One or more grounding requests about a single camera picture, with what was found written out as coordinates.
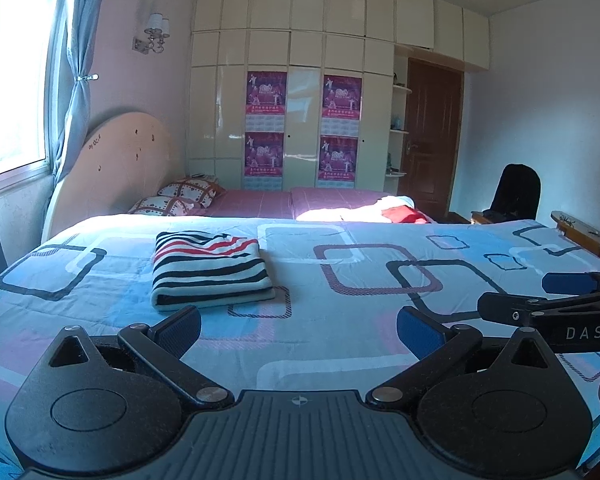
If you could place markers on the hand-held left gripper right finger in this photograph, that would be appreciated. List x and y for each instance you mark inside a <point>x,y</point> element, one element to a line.
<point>420,332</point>

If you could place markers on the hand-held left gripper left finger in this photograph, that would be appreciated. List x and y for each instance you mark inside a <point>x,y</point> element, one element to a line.
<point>180,331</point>

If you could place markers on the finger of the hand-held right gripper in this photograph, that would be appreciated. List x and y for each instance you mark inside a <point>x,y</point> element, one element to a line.
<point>502,307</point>
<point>570,284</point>

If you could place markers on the striped knit sweater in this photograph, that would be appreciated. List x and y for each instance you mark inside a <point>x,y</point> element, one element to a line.
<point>210,270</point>

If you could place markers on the carved wooden furniture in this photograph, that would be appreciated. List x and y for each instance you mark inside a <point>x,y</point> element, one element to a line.
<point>580,232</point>

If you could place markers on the blue patterned blanket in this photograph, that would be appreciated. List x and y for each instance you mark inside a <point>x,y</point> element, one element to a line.
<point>330,350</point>

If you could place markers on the wooden stool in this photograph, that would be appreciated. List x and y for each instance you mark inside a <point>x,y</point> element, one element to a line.
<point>485,217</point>

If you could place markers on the black chair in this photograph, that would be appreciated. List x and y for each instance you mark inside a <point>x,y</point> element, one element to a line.
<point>512,192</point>

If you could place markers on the red cloth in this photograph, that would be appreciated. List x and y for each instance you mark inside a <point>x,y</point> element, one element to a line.
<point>405,215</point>

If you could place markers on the heart print pillow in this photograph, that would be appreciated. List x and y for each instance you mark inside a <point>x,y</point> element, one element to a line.
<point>192,189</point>
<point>165,206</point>

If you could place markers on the white cloth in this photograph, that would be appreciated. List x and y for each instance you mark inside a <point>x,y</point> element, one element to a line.
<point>395,201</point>

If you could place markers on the cream rounded headboard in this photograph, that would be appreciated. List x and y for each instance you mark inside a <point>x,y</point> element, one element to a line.
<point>120,160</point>

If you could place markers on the brown wooden door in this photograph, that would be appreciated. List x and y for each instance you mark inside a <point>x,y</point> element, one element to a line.
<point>432,135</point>

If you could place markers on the white corner shelf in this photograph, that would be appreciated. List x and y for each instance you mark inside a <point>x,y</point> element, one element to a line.
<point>399,131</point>

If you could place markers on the blue curtain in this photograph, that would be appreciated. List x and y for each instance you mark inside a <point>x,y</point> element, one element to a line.
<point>77,110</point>

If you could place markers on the metal curtain holdback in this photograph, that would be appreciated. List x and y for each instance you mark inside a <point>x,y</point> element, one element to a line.
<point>87,77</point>

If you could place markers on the window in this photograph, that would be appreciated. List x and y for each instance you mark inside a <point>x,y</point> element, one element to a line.
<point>15,85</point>

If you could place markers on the cream glossy wardrobe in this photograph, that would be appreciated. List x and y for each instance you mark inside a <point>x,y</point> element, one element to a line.
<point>305,10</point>

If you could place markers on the purple wall poster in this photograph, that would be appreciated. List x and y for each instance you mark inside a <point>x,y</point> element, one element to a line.
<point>342,100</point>
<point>338,157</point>
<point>266,95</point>
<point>263,157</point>

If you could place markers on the twin shade wall lamp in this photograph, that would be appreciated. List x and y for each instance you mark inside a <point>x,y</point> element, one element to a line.
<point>157,22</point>

